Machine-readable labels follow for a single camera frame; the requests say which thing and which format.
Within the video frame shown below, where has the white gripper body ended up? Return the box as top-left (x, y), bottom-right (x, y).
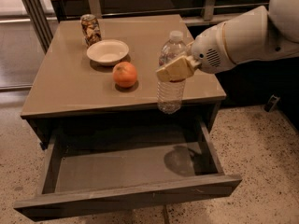
top-left (191, 22), bottom-right (235, 74)

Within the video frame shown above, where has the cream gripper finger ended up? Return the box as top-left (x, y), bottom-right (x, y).
top-left (156, 55), bottom-right (201, 82)
top-left (186, 41), bottom-right (194, 55)

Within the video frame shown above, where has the clear plastic water bottle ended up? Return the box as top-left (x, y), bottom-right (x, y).
top-left (157, 31), bottom-right (187, 115)

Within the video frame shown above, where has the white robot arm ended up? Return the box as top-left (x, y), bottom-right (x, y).
top-left (156, 0), bottom-right (299, 82)

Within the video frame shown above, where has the grey drawer cabinet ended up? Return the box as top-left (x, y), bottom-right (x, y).
top-left (20, 14), bottom-right (227, 151)

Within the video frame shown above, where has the open grey top drawer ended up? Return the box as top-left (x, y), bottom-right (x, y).
top-left (14, 120), bottom-right (242, 221)

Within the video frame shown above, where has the orange fruit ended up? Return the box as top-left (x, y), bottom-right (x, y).
top-left (112, 62), bottom-right (137, 88)

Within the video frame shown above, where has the small dark floor object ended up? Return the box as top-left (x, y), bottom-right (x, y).
top-left (264, 95), bottom-right (280, 112)

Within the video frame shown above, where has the white paper bowl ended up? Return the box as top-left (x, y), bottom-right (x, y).
top-left (87, 39), bottom-right (129, 66)

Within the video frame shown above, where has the patterned drink can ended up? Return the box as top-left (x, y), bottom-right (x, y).
top-left (80, 14), bottom-right (102, 47)

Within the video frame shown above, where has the metal railing frame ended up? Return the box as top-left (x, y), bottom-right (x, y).
top-left (13, 0), bottom-right (278, 53)

